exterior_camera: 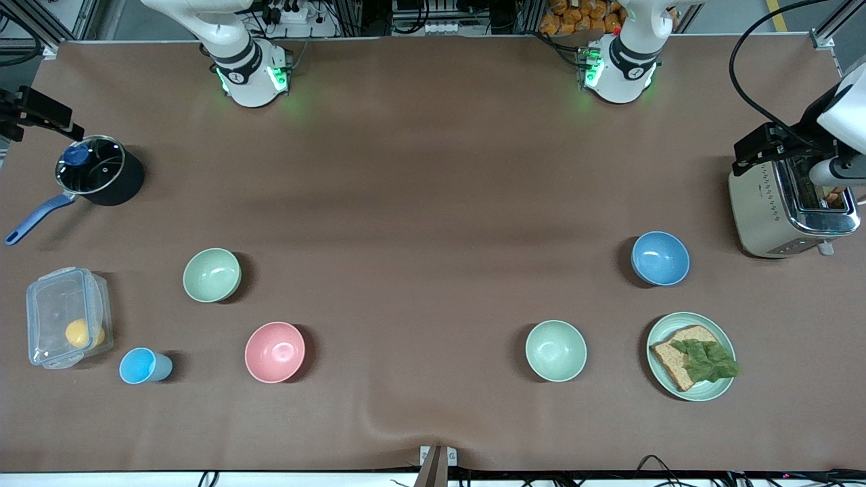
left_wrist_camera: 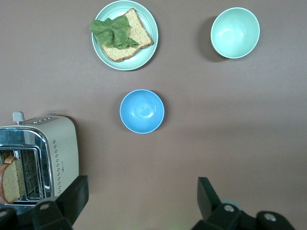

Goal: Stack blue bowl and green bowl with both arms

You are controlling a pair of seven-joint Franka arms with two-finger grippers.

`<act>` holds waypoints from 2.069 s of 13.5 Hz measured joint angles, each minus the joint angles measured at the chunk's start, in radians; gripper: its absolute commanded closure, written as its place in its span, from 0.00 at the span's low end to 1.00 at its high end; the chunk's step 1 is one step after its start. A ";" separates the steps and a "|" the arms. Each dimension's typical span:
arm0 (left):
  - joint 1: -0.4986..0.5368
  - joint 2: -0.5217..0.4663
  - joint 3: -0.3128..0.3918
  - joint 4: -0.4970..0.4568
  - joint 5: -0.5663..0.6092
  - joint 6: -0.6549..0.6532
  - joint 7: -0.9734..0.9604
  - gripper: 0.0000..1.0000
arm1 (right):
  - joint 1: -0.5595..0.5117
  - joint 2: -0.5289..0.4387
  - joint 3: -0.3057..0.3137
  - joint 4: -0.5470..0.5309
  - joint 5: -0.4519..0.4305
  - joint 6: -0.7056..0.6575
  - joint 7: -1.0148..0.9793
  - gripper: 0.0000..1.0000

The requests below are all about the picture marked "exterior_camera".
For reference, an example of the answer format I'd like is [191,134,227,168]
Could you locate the beige metal toaster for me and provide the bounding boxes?
[729,159,861,259]

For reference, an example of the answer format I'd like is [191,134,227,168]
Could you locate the brown bread slice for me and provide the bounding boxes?
[649,325,722,392]

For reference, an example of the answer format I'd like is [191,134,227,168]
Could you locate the yellow lemon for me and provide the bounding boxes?
[66,318,106,350]

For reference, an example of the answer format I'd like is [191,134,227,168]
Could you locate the brown table mat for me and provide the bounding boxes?
[0,37,866,473]

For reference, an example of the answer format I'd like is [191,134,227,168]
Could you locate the green plate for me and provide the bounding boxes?
[646,312,737,402]

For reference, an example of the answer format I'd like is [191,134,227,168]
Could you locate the metal table edge bracket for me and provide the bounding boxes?
[414,445,458,487]

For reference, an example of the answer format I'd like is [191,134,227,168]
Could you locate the pink bowl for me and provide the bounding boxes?
[245,322,306,384]

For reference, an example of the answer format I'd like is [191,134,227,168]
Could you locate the aluminium frame post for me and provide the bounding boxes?
[0,0,92,58]
[811,0,866,51]

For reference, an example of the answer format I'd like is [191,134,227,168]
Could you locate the blue plastic cup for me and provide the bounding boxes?
[119,348,173,385]

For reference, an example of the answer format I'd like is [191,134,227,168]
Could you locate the black saucepan with blue handle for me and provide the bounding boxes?
[5,135,145,246]

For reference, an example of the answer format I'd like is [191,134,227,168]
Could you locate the orange snack bags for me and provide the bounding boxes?
[540,0,624,36]

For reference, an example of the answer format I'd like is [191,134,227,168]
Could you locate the glass lid with blue knob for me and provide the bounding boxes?
[55,135,127,195]

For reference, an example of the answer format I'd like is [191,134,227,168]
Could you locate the clear plastic food container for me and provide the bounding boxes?
[26,267,114,370]

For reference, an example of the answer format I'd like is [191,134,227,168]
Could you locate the green lettuce leaf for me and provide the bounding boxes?
[670,338,742,384]

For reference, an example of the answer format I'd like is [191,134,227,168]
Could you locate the green bowl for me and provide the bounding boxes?
[183,248,242,303]
[526,320,588,383]

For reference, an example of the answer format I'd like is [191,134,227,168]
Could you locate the white power strip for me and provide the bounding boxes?
[260,0,339,39]
[423,20,492,36]

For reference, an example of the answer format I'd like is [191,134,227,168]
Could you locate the blue bowl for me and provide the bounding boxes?
[631,231,691,287]

